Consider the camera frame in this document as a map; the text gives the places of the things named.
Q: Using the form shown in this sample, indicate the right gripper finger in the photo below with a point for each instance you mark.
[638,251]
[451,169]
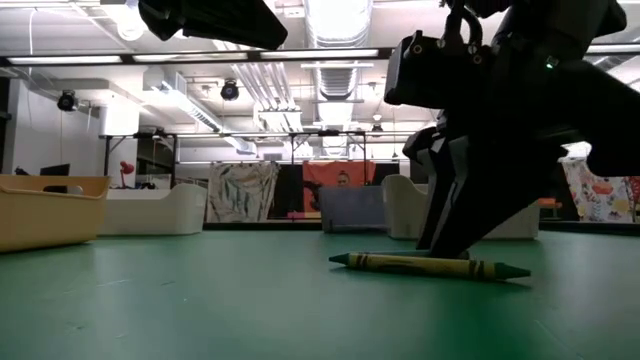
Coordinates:
[430,145]
[485,200]

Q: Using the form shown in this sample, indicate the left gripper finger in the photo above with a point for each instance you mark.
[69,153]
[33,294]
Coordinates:
[235,20]

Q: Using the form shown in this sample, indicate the light grey plastic bin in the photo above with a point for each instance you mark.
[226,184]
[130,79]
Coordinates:
[405,210]

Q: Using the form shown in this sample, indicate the dark grey plastic bin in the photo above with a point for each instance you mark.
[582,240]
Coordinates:
[350,210]

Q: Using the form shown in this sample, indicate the white plastic bin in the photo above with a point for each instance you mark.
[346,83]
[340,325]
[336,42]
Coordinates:
[155,215]

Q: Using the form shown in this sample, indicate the orange plastic bin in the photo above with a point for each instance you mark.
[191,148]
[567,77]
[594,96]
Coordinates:
[50,220]

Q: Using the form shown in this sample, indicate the ceiling light strip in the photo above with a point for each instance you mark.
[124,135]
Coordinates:
[320,53]
[65,59]
[612,49]

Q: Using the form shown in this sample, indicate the black ceiling spotlight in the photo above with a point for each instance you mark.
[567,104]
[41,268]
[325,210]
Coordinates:
[229,90]
[66,101]

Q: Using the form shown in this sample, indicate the yellow crayon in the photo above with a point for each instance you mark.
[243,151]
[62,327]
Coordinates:
[425,267]

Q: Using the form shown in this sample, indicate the person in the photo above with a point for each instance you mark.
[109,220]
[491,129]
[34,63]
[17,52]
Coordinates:
[343,179]

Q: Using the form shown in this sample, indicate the floral patterned cloth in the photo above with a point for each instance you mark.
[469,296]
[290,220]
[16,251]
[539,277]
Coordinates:
[600,200]

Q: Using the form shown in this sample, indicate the orange cloth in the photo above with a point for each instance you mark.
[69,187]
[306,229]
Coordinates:
[320,175]

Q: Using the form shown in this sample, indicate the black metal stand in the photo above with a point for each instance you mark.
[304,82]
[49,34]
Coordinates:
[106,150]

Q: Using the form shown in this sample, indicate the red desk lamp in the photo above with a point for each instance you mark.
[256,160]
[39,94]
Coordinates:
[126,169]

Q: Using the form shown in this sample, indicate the white patterned cloth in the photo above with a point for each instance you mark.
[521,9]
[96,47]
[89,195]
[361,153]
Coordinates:
[240,192]

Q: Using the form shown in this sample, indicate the black monitor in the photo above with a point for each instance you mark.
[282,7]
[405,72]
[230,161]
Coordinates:
[55,170]

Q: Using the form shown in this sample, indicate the black overhead rail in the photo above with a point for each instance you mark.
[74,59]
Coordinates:
[200,59]

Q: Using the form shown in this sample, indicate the silver ventilation duct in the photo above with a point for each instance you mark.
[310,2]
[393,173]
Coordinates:
[620,65]

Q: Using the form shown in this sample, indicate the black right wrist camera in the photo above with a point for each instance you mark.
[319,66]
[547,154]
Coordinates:
[435,70]

